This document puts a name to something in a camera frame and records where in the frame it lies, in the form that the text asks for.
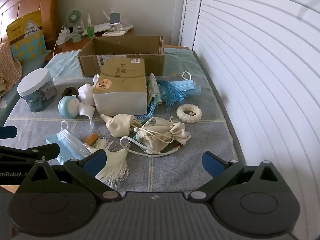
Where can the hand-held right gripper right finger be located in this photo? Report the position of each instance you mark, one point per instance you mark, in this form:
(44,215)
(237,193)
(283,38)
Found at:
(212,163)

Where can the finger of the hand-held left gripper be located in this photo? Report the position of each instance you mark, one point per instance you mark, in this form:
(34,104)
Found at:
(8,132)
(47,149)

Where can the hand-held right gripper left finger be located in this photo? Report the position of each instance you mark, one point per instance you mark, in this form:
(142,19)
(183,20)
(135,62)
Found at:
(96,161)

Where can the blue face mask pack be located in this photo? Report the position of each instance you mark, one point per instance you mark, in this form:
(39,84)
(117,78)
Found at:
(62,142)

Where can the blue and white round plush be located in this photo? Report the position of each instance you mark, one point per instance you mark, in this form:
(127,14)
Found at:
(68,106)

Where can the cream pouch with teal print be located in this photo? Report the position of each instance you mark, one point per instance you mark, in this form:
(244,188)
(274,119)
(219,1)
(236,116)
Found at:
(160,131)

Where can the cardboard box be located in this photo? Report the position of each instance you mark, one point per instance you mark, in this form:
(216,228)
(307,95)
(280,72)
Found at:
(120,47)

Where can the cream tassel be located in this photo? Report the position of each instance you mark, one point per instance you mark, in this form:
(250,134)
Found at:
(113,162)

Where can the small orange object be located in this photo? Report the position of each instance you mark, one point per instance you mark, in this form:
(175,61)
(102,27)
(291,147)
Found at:
(91,138)

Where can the grey checked blanket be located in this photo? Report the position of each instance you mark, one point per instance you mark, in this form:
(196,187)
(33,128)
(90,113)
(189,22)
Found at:
(200,140)

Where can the clear jar with white lid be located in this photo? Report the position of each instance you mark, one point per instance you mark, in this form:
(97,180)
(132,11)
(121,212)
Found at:
(36,90)

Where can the dark brown hair scrunchie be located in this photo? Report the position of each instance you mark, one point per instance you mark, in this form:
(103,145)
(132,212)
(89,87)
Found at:
(68,91)

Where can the brown floral cloth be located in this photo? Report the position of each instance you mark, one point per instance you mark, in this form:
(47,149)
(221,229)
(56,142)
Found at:
(10,65)

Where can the white cloth toy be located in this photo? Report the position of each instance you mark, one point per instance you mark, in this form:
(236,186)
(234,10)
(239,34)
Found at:
(86,93)

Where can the olive green tissue pack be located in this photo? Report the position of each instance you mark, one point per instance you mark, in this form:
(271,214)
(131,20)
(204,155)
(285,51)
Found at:
(120,85)

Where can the rolled blue face masks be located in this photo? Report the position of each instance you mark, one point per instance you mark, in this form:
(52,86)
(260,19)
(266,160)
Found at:
(187,85)

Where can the blue tassel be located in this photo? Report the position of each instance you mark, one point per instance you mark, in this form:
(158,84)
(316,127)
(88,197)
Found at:
(171,91)

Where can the yellow and blue snack bag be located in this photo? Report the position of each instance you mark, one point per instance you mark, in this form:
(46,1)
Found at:
(26,40)

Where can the wooden nightstand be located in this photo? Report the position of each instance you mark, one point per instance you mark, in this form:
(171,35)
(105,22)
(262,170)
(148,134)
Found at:
(72,46)

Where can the white power strip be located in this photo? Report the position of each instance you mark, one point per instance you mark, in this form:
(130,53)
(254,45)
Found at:
(63,36)

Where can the white louvered doors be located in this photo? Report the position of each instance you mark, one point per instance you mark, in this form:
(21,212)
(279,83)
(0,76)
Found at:
(250,55)

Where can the small green bottle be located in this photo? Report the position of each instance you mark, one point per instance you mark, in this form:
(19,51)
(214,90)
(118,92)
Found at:
(90,31)

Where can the white remote control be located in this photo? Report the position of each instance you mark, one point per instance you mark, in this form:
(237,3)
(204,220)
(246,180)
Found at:
(113,33)

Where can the small green desk fan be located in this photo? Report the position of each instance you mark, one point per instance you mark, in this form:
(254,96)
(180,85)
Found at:
(73,17)

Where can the white router with antennas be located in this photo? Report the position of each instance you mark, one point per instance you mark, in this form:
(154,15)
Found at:
(102,27)

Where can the white flat tray device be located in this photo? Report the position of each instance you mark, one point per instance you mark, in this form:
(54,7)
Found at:
(126,26)

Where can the white phone stand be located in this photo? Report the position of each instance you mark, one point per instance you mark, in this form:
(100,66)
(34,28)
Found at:
(114,20)

